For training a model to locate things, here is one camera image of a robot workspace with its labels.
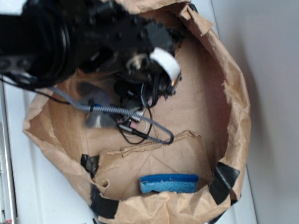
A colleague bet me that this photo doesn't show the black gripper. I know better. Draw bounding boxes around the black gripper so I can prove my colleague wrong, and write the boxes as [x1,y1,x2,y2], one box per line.
[80,0,181,101]

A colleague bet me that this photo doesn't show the dark brown wood chip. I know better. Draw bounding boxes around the dark brown wood chip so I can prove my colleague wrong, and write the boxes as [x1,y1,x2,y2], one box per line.
[171,72,182,94]

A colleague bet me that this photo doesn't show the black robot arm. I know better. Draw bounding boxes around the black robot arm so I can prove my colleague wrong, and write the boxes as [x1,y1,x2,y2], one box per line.
[0,0,181,96]

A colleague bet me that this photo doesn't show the grey plush mouse toy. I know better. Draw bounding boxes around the grey plush mouse toy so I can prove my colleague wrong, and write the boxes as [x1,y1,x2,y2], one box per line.
[77,81,127,128]

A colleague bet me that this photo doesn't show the blue sponge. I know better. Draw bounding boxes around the blue sponge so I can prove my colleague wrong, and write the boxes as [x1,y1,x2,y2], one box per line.
[139,173,199,194]

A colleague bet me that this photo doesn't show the brown paper-lined bin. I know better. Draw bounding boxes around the brown paper-lined bin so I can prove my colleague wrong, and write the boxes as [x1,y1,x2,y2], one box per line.
[23,0,251,224]

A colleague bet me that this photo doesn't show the grey braided cable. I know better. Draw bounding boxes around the grey braided cable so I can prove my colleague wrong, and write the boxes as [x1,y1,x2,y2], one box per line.
[50,75,175,156]

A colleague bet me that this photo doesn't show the thin black cable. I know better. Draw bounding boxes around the thin black cable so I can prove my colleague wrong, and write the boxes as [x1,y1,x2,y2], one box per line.
[0,55,163,158]

